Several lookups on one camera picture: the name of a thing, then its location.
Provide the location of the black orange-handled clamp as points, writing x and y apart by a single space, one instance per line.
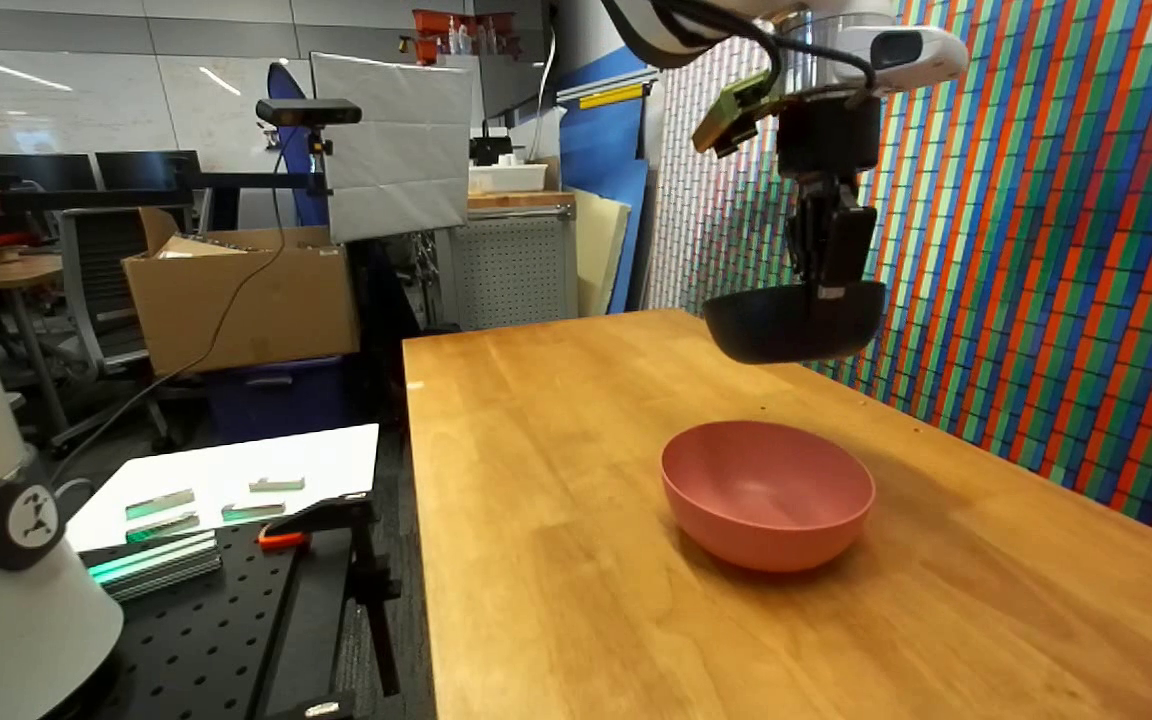
368 576

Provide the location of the white reflector panel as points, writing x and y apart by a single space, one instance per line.
405 160

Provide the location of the black camera on stand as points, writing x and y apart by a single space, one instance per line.
306 112

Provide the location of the black bowl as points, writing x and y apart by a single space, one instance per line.
796 320

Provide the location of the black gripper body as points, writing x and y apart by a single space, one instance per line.
828 134

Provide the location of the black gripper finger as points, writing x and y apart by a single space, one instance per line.
809 209
848 233

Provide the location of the white paper sheet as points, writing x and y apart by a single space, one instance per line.
280 471

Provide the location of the pink bowl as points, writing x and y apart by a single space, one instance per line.
767 496

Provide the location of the wrist camera green mount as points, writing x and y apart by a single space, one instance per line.
732 112

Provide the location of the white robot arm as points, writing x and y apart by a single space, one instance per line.
824 76

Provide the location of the round wooden side table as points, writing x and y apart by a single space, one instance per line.
16 281

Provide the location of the black perforated breadboard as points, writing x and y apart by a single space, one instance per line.
253 639

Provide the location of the cardboard box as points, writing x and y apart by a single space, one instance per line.
242 297

